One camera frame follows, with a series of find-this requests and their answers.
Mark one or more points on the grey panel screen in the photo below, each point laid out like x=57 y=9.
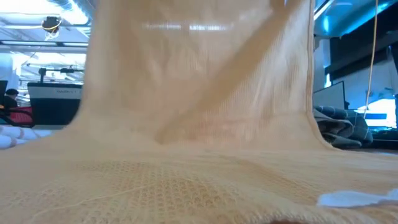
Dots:
x=329 y=96

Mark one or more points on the yellow waffle towel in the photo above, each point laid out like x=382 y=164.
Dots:
x=199 y=124

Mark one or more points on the dark computer monitor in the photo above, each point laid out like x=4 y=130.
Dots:
x=3 y=88

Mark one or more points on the red chair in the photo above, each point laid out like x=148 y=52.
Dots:
x=21 y=116

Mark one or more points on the navy fabric basket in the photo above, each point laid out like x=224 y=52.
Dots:
x=53 y=109

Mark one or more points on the black overhead camera rig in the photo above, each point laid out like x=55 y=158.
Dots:
x=66 y=70

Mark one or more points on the person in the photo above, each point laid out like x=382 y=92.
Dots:
x=11 y=99

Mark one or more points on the long linear ceiling light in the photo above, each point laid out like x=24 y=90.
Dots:
x=31 y=43

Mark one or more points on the grey checked towel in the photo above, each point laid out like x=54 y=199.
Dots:
x=342 y=127

